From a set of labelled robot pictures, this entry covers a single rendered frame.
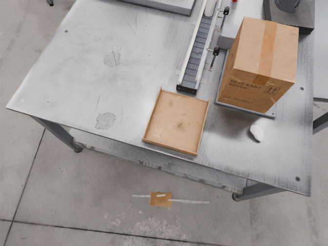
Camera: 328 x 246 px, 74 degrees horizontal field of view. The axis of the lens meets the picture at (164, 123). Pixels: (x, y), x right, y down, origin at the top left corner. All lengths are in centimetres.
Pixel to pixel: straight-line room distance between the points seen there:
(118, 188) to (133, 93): 93
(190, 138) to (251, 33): 53
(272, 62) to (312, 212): 144
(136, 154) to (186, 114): 69
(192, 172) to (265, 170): 67
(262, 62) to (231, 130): 34
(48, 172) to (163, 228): 104
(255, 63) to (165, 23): 70
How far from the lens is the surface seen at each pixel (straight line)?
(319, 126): 183
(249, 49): 101
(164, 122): 107
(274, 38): 109
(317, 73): 150
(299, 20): 165
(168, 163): 163
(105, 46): 138
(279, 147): 117
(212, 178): 165
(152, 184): 183
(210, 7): 142
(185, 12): 152
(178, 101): 113
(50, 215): 200
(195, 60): 123
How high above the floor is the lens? 181
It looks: 66 degrees down
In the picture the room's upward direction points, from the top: 2 degrees clockwise
